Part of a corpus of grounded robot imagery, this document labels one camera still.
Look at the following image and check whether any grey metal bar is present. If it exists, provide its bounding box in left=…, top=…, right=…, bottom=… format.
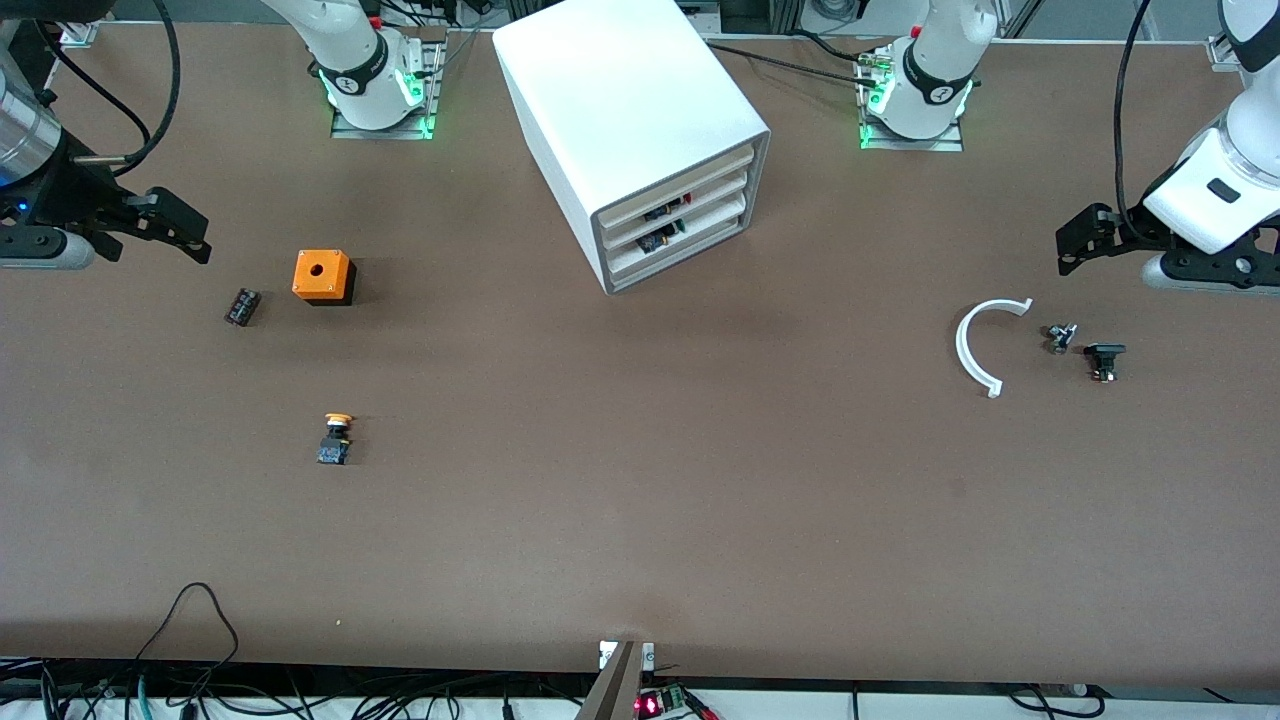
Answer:
left=575, top=642, right=643, bottom=720

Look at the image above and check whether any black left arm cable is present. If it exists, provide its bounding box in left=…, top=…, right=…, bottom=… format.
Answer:
left=1112, top=0, right=1151, bottom=236

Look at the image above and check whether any yellow mushroom push button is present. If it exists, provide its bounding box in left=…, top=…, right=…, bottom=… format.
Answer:
left=317, top=412, right=355, bottom=467

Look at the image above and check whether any circuit board with red light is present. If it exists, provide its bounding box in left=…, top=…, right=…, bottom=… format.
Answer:
left=633, top=683, right=716, bottom=720

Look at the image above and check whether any orange button enclosure box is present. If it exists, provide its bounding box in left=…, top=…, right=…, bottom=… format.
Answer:
left=292, top=249, right=357, bottom=307

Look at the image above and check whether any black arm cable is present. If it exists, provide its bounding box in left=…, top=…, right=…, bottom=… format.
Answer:
left=118, top=0, right=182, bottom=176
left=1112, top=0, right=1151, bottom=236

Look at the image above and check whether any white plastic cabinet drawer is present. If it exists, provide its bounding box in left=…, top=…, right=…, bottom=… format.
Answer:
left=600, top=148, right=756, bottom=233
left=606, top=203, right=749, bottom=284
left=603, top=176, right=753, bottom=258

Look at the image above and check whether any thin black cable loop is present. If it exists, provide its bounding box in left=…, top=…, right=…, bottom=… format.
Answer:
left=135, top=583, right=241, bottom=701

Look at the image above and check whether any white curved plastic arc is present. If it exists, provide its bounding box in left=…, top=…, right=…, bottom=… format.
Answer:
left=955, top=298, right=1034, bottom=399

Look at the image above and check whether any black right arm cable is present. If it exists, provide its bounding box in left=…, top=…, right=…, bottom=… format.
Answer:
left=118, top=0, right=182, bottom=176

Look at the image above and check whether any white drawer cabinet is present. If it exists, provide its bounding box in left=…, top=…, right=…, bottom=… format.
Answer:
left=492, top=0, right=772, bottom=296

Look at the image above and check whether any black cable on table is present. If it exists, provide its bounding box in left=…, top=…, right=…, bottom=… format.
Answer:
left=703, top=40, right=886, bottom=91

